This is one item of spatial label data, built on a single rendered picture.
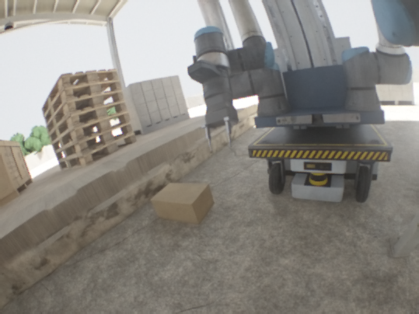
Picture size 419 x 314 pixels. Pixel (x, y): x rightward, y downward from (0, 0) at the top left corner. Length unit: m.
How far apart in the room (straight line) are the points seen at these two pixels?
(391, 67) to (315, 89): 0.43
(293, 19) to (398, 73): 0.62
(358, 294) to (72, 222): 1.39
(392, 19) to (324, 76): 0.70
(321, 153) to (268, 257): 0.46
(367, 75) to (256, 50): 0.49
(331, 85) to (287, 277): 0.87
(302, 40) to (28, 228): 1.86
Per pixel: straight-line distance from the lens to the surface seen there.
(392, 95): 4.55
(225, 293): 0.65
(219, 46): 0.49
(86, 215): 1.19
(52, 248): 1.21
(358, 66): 0.83
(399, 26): 0.32
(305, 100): 0.98
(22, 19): 6.66
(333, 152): 0.74
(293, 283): 0.65
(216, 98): 0.42
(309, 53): 1.07
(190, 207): 0.87
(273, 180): 0.92
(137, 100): 2.90
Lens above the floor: 0.58
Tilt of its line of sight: 18 degrees down
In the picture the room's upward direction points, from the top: 15 degrees counter-clockwise
